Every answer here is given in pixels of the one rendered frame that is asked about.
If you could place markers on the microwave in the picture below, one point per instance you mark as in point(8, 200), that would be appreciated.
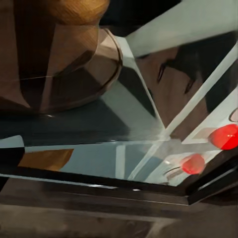
point(121, 102)

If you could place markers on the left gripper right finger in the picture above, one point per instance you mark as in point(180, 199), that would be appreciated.
point(230, 148)

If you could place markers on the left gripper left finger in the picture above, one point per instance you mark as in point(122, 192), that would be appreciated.
point(12, 148)

